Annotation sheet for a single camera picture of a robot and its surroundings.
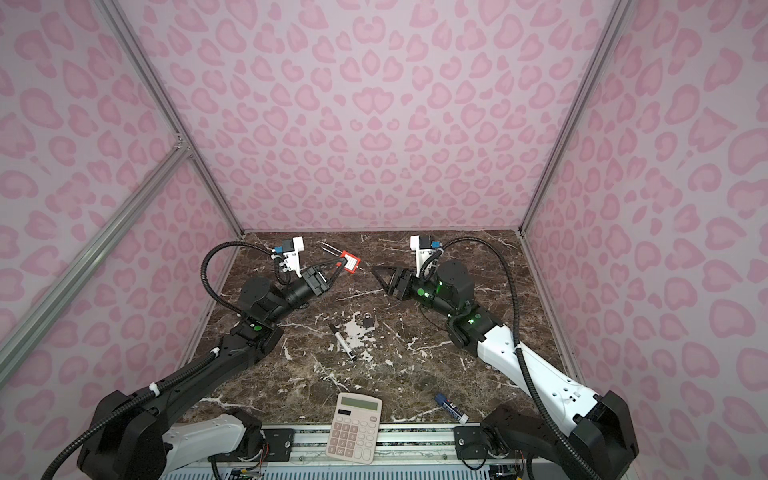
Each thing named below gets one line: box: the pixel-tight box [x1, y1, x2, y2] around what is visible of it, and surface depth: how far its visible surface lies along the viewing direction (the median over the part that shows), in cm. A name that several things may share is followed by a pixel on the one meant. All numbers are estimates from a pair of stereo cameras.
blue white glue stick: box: [434, 393, 470, 425], surface depth 78 cm
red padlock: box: [340, 250, 361, 274], surface depth 70 cm
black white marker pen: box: [328, 323, 357, 360], surface depth 92 cm
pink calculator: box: [326, 392, 382, 465], surface depth 76 cm
